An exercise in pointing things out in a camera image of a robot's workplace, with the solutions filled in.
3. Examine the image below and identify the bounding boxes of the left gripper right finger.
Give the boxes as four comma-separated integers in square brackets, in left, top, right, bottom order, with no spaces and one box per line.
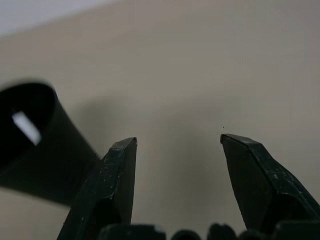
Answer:
[220,133,320,231]

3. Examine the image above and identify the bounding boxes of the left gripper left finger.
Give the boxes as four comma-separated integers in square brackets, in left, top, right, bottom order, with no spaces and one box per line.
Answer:
[56,136,139,240]

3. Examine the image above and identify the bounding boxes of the black plastic cup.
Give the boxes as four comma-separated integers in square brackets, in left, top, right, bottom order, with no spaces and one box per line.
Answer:
[0,79,104,209]

